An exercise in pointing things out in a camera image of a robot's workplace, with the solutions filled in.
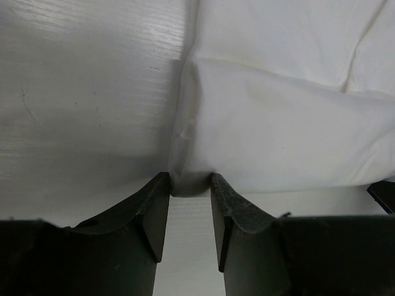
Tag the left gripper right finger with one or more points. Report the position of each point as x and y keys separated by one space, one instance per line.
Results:
x=260 y=254

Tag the white printed t-shirt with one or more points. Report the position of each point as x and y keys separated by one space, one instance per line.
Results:
x=286 y=96

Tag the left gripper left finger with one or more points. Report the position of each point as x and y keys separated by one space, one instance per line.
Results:
x=113 y=253

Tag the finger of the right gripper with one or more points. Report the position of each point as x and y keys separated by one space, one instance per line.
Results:
x=383 y=193

